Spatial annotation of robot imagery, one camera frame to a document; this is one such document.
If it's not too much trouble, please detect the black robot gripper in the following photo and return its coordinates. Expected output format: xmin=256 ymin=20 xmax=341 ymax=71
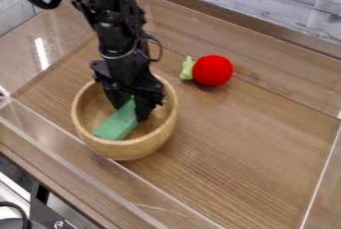
xmin=89 ymin=52 xmax=164 ymax=121

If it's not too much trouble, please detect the green rectangular block stick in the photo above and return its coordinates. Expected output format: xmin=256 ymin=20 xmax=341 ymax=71
xmin=92 ymin=99 xmax=138 ymax=140

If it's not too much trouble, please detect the brown wooden bowl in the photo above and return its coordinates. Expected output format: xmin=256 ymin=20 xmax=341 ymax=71
xmin=70 ymin=76 xmax=177 ymax=160

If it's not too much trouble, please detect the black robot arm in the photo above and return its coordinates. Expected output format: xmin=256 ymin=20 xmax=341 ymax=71
xmin=27 ymin=0 xmax=164 ymax=120

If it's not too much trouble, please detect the red plush ball toy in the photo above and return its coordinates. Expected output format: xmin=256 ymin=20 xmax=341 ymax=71
xmin=179 ymin=55 xmax=233 ymax=87

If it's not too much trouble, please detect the clear acrylic tray wall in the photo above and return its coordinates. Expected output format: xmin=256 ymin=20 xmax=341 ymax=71
xmin=0 ymin=95 xmax=220 ymax=229

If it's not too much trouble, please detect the black table frame leg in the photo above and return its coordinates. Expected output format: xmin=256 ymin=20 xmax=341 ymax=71
xmin=0 ymin=181 xmax=78 ymax=229

